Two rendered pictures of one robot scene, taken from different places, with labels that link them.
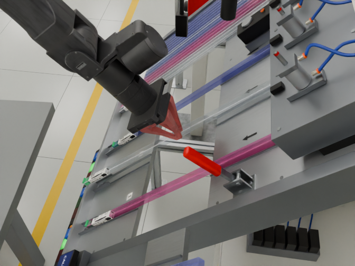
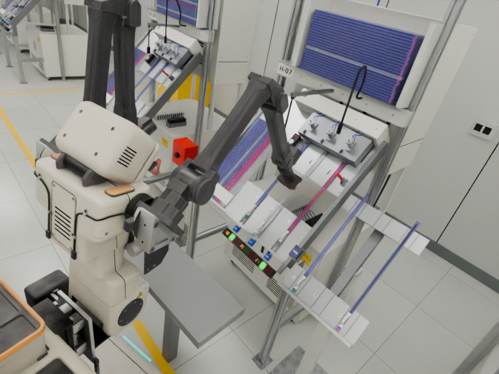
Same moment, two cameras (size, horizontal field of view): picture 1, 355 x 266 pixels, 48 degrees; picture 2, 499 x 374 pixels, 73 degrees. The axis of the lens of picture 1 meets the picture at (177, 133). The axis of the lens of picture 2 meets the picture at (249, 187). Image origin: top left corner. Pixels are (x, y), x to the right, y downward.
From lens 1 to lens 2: 128 cm
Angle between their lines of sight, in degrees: 45
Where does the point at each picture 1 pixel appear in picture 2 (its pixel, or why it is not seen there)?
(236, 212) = (350, 188)
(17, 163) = (188, 261)
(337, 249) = not seen: hidden behind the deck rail
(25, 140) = (174, 251)
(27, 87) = (18, 269)
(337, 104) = (365, 146)
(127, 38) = (295, 151)
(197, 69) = not seen: hidden behind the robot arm
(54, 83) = (41, 255)
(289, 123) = (356, 156)
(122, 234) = (304, 230)
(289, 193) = (361, 174)
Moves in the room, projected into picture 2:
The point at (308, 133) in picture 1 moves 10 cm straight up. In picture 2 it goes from (360, 156) to (368, 136)
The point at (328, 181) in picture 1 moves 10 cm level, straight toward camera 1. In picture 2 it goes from (368, 166) to (382, 178)
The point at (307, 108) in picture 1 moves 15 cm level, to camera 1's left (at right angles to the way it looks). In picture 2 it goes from (357, 151) to (342, 159)
